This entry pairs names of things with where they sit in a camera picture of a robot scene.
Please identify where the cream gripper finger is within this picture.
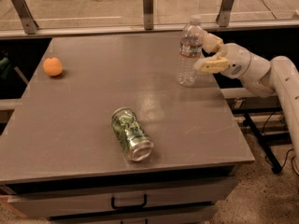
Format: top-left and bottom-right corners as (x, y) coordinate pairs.
(203, 32), (223, 53)
(193, 57), (229, 74)

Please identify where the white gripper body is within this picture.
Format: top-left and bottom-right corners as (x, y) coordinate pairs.
(221, 43), (251, 79)

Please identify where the clear plastic water bottle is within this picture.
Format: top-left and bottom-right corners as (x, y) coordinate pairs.
(177, 15), (204, 87)

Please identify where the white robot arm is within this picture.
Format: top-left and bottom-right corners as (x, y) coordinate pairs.
(194, 32), (299, 172)

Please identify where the green soda can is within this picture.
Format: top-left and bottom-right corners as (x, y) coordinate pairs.
(111, 107), (153, 161)

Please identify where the black stand leg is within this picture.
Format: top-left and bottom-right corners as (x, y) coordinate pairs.
(243, 113), (282, 175)

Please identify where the grey lower drawer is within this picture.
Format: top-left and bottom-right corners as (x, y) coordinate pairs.
(48, 205), (217, 224)

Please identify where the grey drawer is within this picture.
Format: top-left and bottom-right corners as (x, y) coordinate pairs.
(8, 176), (237, 217)
(48, 205), (217, 224)

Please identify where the orange fruit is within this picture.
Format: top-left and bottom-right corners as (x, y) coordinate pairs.
(43, 57), (63, 77)

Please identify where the grey upper drawer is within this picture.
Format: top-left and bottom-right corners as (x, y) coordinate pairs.
(8, 176), (237, 217)

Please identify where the black floor cable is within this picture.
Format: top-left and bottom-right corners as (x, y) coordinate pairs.
(261, 109), (299, 176)

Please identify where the middle metal railing bracket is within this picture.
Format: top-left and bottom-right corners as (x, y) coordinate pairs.
(143, 0), (153, 30)

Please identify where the black drawer handle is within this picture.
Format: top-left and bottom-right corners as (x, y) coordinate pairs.
(110, 194), (148, 210)

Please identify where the left metal railing bracket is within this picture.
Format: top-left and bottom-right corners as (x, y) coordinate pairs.
(11, 0), (39, 35)

